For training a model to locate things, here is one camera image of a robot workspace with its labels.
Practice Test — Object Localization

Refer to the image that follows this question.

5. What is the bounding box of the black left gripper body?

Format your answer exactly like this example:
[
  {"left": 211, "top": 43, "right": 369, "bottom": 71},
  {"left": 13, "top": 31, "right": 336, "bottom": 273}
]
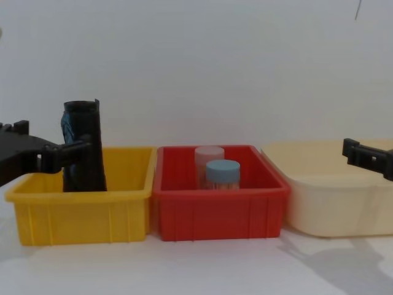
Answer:
[{"left": 0, "top": 122, "right": 47, "bottom": 187}]

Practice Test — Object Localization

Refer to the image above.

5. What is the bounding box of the black plastic bag roll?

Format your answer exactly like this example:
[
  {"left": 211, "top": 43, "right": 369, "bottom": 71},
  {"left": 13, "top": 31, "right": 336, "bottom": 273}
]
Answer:
[{"left": 59, "top": 98, "right": 109, "bottom": 194}]

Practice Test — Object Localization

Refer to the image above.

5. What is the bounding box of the cream plastic basin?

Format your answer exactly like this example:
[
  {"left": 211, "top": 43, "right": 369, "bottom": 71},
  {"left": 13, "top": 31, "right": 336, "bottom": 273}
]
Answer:
[{"left": 260, "top": 138, "right": 393, "bottom": 238}]

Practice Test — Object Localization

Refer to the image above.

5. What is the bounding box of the yellow plastic bin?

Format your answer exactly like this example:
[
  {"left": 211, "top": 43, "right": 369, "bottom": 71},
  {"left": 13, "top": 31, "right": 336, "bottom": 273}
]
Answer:
[{"left": 4, "top": 146, "right": 158, "bottom": 247}]

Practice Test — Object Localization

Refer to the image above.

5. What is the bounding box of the clear jar with pink lid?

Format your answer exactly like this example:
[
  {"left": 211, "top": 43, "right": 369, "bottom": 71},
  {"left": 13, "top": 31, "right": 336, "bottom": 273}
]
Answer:
[{"left": 194, "top": 146, "right": 225, "bottom": 189}]

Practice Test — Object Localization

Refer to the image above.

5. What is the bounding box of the clear jar with blue lid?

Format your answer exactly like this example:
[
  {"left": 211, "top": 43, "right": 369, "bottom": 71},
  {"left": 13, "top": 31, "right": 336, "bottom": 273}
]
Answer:
[{"left": 204, "top": 159, "right": 241, "bottom": 192}]

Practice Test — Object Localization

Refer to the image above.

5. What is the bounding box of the red plastic bin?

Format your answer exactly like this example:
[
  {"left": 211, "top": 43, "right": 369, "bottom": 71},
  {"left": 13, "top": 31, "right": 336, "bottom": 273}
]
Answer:
[{"left": 151, "top": 144, "right": 292, "bottom": 243}]

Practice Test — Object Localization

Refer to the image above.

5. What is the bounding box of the white table cloth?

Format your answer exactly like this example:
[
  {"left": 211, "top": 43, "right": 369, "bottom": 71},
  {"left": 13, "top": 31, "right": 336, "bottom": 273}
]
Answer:
[{"left": 0, "top": 171, "right": 393, "bottom": 295}]

